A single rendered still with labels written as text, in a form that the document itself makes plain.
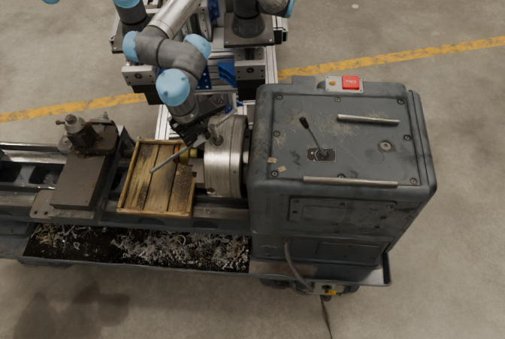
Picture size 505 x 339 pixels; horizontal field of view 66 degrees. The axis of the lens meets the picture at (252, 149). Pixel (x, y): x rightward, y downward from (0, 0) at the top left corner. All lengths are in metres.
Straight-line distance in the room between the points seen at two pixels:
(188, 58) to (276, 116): 0.49
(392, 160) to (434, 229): 1.43
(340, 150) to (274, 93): 0.33
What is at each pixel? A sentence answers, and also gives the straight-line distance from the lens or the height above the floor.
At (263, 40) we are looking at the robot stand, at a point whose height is 1.16.
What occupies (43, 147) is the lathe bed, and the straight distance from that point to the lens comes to 2.05.
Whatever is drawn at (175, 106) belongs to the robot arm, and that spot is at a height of 1.61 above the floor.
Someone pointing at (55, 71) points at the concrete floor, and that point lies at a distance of 3.75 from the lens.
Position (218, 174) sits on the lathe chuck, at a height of 1.17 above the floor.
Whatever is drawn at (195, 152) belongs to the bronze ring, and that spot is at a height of 1.11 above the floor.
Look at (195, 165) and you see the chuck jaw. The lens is 1.44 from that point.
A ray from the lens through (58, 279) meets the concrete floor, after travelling 2.71.
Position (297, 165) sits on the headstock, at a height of 1.26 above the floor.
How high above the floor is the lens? 2.31
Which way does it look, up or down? 57 degrees down
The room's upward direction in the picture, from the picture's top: 4 degrees counter-clockwise
